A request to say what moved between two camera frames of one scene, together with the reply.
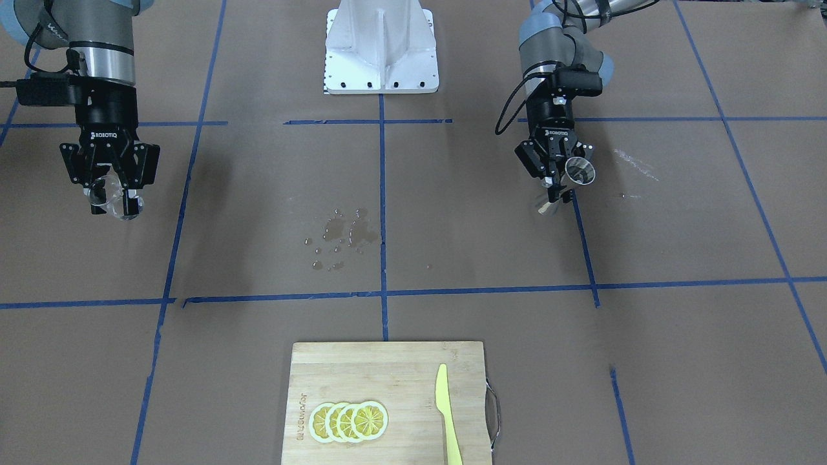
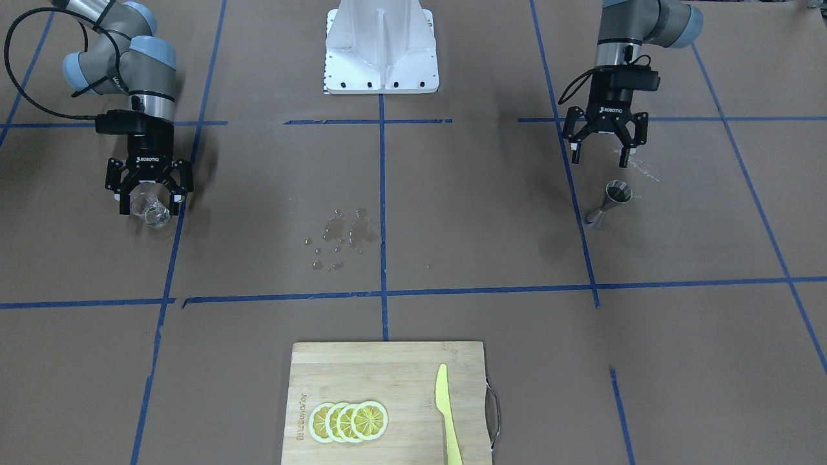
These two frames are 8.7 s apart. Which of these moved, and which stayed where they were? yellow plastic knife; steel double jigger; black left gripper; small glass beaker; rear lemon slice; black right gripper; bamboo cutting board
Moved: black right gripper; steel double jigger; small glass beaker; black left gripper
Stayed: bamboo cutting board; rear lemon slice; yellow plastic knife
